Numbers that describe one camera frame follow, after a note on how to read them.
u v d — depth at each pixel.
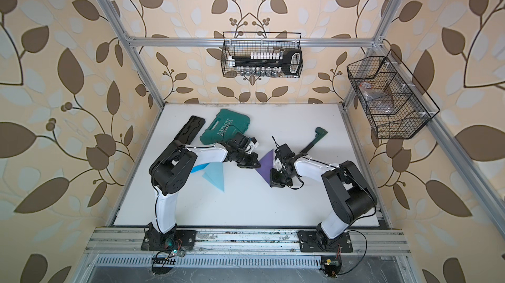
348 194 0.46
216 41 0.90
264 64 0.85
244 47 0.92
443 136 0.56
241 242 0.75
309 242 0.74
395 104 0.73
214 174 0.89
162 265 0.68
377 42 0.89
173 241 0.68
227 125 1.05
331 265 0.72
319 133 1.05
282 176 0.78
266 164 0.96
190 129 1.08
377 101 0.70
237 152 0.80
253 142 0.91
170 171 0.53
